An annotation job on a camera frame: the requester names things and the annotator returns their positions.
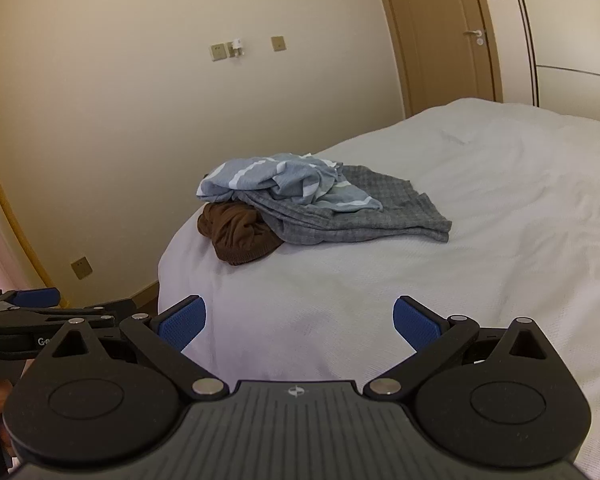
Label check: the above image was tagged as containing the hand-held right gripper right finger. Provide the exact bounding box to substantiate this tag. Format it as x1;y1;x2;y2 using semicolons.
362;296;568;402

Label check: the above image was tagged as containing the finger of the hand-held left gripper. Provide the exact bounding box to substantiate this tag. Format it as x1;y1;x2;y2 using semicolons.
0;299;137;335
0;287;62;311

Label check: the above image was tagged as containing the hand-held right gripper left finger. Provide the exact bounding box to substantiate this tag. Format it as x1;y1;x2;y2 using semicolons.
32;295;230;402

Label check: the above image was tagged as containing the blue white-striped t-shirt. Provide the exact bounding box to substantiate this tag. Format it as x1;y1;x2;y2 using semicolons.
196;151;384;213

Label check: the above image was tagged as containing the yellow wooden coat rack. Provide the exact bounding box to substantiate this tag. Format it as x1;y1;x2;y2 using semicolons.
0;0;68;308

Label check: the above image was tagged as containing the brown garment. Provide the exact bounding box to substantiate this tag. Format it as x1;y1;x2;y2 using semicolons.
196;201;284;267

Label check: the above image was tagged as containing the grey checked garment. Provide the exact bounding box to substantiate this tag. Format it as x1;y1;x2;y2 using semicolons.
240;164;453;245

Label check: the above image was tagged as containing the bed with pale bedspread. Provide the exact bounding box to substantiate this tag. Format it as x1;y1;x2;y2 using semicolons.
157;97;600;480

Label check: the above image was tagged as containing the brown wooden door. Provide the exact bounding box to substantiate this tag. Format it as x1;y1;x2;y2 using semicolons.
372;0;505;120

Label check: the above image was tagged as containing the cream wardrobe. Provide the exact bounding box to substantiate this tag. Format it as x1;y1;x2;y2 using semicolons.
500;0;600;126

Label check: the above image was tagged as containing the beige low wall socket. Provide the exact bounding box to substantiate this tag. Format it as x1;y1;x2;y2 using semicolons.
70;256;94;280

